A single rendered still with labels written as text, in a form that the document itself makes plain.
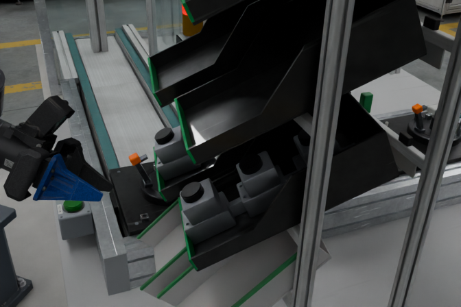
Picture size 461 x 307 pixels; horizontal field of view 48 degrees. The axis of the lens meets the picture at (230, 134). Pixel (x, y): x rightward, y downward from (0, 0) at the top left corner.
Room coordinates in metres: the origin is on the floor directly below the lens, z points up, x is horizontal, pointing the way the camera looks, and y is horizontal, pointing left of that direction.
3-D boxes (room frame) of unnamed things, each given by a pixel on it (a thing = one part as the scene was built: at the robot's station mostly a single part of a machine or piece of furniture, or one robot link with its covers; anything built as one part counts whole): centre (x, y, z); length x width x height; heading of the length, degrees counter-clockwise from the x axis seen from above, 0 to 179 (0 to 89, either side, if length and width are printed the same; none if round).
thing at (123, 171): (0.95, 0.13, 0.96); 0.24 x 0.24 x 0.02; 22
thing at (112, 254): (1.15, 0.38, 0.91); 0.89 x 0.06 x 0.11; 22
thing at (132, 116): (1.24, 0.22, 0.91); 0.84 x 0.28 x 0.10; 22
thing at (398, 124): (1.23, -0.56, 1.01); 0.24 x 0.24 x 0.13; 22
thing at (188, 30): (1.17, 0.09, 1.28); 0.05 x 0.05 x 0.05
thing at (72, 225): (0.95, 0.36, 0.93); 0.21 x 0.07 x 0.06; 22
